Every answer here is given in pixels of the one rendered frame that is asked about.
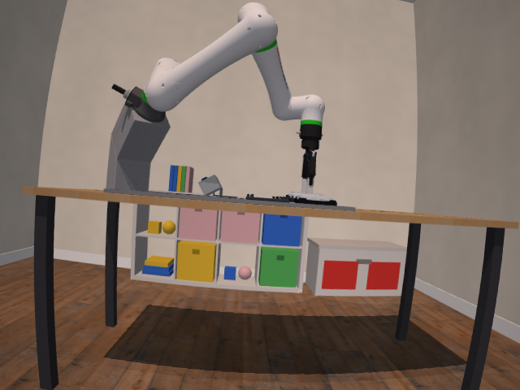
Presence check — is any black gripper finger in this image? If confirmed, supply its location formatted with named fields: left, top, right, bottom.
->
left=305, top=150, right=317, bottom=194
left=301, top=154, right=308, bottom=192

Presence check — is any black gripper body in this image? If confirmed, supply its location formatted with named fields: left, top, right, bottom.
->
left=301, top=139, right=319, bottom=160

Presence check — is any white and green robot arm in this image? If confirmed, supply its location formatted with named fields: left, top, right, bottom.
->
left=112, top=2, right=325, bottom=141

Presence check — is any grey operator panel with coloured buttons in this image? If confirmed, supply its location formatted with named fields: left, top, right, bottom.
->
left=197, top=175, right=233, bottom=197

